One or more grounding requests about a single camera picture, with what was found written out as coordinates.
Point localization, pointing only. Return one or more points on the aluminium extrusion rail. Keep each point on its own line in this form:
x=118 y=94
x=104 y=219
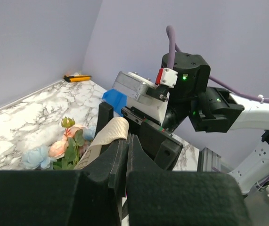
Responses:
x=209 y=161

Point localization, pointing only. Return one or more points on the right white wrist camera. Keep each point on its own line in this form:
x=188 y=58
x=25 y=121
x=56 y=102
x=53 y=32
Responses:
x=148 y=97

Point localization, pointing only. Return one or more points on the yellow black utility knife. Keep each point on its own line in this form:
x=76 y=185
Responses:
x=78 y=78

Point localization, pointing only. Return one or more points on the beige printed ribbon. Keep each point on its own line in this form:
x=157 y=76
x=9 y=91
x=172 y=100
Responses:
x=116 y=128

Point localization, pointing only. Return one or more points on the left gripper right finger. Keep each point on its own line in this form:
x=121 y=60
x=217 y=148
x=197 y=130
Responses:
x=157 y=197

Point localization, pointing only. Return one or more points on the blue plastic bin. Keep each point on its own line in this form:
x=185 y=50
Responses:
x=116 y=99

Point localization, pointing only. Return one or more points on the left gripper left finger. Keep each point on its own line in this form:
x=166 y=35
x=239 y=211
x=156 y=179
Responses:
x=88 y=197

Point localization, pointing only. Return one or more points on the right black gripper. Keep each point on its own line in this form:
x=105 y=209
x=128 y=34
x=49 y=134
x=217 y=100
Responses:
x=158 y=144

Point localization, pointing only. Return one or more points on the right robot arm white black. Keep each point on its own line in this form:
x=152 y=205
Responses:
x=217 y=109

